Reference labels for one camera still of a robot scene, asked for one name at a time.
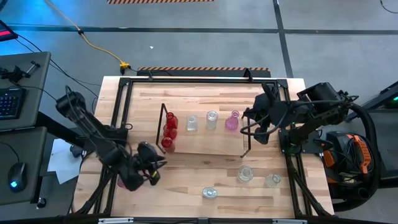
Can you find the black round knob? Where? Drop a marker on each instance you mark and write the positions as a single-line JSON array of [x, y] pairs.
[[41, 203]]

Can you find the white paper sheet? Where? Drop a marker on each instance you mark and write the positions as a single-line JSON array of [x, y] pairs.
[[62, 161]]

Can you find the red round-bellied glass vase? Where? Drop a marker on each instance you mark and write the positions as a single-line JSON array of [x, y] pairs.
[[170, 133]]

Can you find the black clamp tool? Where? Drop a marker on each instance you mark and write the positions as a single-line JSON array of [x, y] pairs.
[[15, 74]]

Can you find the pink ribbed round vase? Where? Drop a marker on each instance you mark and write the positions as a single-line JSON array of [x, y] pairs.
[[120, 184]]

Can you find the hazard striped black floor mat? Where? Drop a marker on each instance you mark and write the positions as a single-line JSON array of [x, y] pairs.
[[202, 68]]

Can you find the black screen with red glow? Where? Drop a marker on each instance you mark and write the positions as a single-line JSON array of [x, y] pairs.
[[6, 32]]

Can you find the black backlit keyboard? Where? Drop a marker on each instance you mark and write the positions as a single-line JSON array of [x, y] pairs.
[[11, 104]]

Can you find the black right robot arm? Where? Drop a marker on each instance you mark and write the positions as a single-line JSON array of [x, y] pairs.
[[317, 102]]

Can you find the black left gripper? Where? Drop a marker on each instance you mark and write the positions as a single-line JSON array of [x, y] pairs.
[[148, 155]]

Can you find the black computer mouse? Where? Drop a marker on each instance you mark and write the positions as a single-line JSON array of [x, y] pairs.
[[17, 175]]

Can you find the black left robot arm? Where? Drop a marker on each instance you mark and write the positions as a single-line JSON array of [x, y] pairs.
[[93, 130]]

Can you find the black equipment stand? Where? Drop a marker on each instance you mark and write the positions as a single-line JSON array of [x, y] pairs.
[[385, 99]]

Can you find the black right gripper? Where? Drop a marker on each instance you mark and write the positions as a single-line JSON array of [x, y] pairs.
[[267, 112]]

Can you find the wide clear diamond-cut vase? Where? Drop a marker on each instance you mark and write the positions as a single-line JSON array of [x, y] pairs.
[[245, 174]]

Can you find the grey desk panel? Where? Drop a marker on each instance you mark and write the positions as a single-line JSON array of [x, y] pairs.
[[29, 93], [28, 149]]

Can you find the clear diamond-cut square vase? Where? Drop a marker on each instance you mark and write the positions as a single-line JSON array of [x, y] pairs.
[[192, 123]]

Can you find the pink ribbed bottle vase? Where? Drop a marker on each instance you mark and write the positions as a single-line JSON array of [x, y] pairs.
[[232, 121]]

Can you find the wooden shelf black metal frame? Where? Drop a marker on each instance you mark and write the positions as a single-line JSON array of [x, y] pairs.
[[202, 143]]

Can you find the wide clear ribbed glass vase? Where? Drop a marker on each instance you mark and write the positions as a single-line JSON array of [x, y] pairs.
[[210, 193]]

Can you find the red ribbed bottle vase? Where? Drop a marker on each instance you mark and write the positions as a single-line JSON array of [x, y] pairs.
[[172, 121]]

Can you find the black and orange machine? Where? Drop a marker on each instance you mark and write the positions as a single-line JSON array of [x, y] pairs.
[[363, 155]]

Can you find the small clear glass vase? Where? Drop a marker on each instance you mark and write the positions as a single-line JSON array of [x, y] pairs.
[[272, 181]]

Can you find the silver metal bracket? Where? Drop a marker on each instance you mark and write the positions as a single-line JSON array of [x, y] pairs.
[[289, 221], [115, 221]]

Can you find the black aluminium table frame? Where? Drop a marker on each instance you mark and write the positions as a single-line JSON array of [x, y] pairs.
[[202, 80]]

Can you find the tall clear glass vase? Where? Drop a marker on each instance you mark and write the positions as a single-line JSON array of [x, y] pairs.
[[211, 121]]

